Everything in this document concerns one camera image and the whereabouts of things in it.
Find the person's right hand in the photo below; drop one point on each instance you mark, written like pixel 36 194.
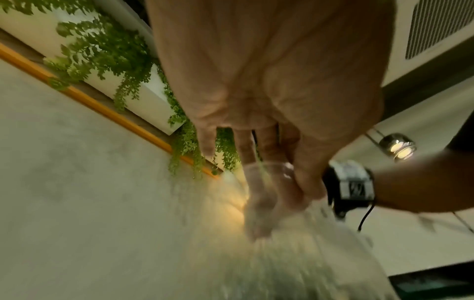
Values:
pixel 264 211

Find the white planter box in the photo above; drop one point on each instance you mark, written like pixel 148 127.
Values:
pixel 140 96

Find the round metal ceiling lamp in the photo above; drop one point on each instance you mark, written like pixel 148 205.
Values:
pixel 398 146

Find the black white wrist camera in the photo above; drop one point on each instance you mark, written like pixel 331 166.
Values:
pixel 350 184

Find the orange wooden trim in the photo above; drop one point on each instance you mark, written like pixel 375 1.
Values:
pixel 92 102

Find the green trailing plant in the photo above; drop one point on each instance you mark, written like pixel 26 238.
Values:
pixel 107 55

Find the dark green panel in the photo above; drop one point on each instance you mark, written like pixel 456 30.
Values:
pixel 433 284

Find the person's right forearm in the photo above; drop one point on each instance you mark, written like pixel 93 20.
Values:
pixel 426 181

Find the clear plastic bag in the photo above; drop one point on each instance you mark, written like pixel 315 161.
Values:
pixel 296 257

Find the white air conditioner unit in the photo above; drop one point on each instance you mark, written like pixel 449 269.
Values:
pixel 433 32

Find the person's left hand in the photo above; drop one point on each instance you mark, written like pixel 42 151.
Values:
pixel 266 67

